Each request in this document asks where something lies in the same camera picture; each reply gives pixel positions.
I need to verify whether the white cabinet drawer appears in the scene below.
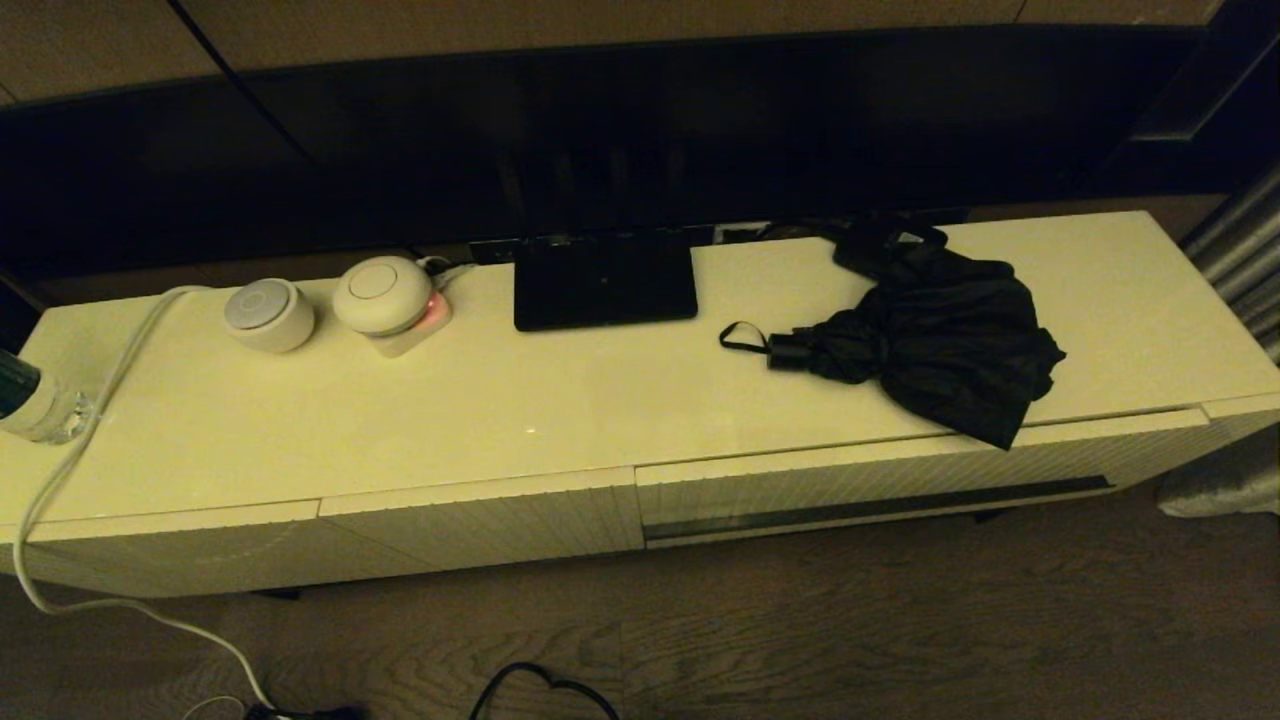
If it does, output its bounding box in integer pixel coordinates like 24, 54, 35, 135
636, 408, 1211, 549

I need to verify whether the black umbrella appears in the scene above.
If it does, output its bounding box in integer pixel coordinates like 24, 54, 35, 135
718, 238, 1067, 451

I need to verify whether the white low TV cabinet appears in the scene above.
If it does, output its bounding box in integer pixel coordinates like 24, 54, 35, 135
0, 208, 1280, 601

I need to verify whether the white ribbed cabinet front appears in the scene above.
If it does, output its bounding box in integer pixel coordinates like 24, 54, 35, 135
320, 466, 644, 579
0, 500, 323, 601

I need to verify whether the black flat television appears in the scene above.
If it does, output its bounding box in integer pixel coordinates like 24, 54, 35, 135
0, 25, 1280, 276

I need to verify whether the small black box with sticker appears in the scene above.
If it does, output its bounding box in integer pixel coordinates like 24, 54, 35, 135
832, 215, 949, 281

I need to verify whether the white round dome device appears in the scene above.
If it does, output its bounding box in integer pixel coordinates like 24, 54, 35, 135
332, 256, 434, 337

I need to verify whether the white speaker with grey top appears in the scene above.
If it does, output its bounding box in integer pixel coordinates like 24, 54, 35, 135
223, 278, 316, 353

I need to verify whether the black floor plug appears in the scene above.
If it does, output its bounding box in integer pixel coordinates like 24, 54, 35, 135
245, 703, 366, 720

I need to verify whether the pale curtain hem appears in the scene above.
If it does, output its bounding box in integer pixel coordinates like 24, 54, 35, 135
1158, 425, 1280, 519

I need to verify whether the clear plastic bottle green label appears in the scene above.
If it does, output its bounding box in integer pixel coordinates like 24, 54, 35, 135
0, 350, 96, 444

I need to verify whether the grey curtain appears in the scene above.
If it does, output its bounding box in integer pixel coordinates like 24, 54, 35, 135
1180, 165, 1280, 363

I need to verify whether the black television base plate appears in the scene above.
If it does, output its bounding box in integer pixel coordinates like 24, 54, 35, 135
513, 232, 699, 332

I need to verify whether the black floor cable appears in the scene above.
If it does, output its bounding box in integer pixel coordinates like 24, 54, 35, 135
468, 661, 621, 720

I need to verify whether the thick white power cable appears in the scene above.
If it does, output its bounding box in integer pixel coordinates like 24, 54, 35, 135
12, 285, 276, 713

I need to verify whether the thin white cable loop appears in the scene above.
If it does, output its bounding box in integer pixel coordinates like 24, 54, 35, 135
180, 692, 247, 720

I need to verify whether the thin black wall cable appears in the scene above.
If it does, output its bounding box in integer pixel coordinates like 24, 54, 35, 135
168, 0, 426, 259

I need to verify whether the dark door frame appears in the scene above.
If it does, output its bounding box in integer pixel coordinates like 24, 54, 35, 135
1100, 0, 1280, 196

